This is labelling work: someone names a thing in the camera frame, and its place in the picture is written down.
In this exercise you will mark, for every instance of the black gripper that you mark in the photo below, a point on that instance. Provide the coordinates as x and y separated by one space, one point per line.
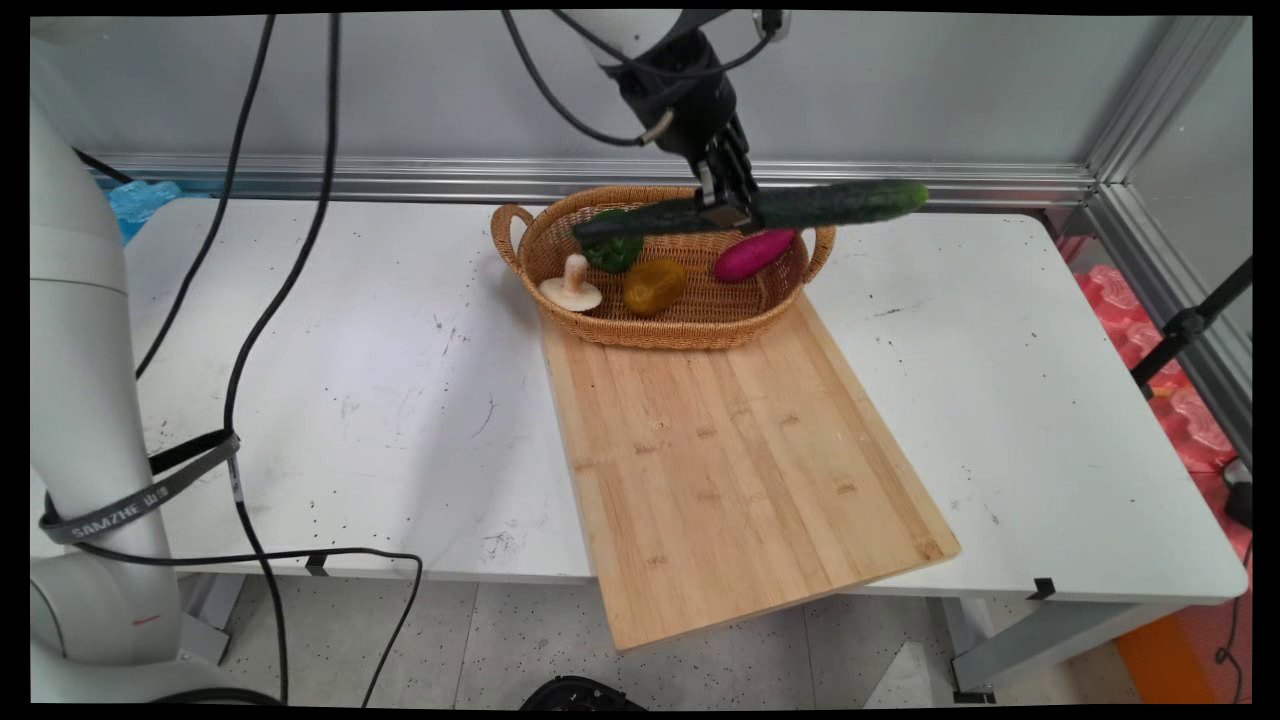
685 105

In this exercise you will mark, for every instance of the long dark green cucumber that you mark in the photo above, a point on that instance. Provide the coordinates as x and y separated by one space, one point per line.
830 203

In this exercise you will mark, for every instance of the purple sweet potato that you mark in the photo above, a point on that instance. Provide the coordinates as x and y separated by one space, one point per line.
752 253

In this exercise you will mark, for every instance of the yellow bell pepper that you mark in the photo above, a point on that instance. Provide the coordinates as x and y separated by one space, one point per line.
655 285

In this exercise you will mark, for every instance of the woven wicker basket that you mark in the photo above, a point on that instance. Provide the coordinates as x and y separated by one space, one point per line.
700 310

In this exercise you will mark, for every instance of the green bell pepper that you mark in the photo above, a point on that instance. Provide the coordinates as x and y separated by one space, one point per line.
612 255

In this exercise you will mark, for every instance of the beige mushroom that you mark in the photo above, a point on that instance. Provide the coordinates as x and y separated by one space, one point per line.
573 290

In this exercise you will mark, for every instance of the wooden cutting board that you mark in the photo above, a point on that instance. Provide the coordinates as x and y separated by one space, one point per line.
730 480

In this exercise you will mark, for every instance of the black tripod stand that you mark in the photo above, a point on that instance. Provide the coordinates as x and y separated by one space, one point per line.
1185 325

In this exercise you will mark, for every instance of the black table edge clip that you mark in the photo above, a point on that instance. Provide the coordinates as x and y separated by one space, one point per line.
317 563
1043 588

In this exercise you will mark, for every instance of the red foam sheet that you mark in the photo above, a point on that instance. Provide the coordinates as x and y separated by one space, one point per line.
1195 425

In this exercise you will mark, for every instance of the black round object on floor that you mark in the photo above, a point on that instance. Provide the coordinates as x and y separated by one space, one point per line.
580 693

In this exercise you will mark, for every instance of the blue foam sheet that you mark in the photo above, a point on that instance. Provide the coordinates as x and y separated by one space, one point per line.
145 205

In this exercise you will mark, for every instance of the small black device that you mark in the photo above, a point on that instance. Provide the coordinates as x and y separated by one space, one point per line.
1238 495

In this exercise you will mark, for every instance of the orange floor mat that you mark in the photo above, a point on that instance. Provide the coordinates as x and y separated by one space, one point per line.
1165 665

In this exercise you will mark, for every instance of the grey table leg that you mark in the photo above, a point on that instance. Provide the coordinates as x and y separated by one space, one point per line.
210 620

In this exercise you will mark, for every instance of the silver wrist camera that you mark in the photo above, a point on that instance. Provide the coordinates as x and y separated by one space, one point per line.
772 24

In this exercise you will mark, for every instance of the horizontal aluminium frame rail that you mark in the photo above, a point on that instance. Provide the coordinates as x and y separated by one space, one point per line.
400 178

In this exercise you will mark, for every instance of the upright aluminium frame post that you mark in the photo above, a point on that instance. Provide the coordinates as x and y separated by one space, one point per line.
1165 95

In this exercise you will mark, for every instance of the slanted aluminium side rail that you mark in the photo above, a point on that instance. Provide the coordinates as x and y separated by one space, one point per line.
1170 290

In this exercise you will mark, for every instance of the grey table leg frame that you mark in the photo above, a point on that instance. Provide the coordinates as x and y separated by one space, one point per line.
1050 640

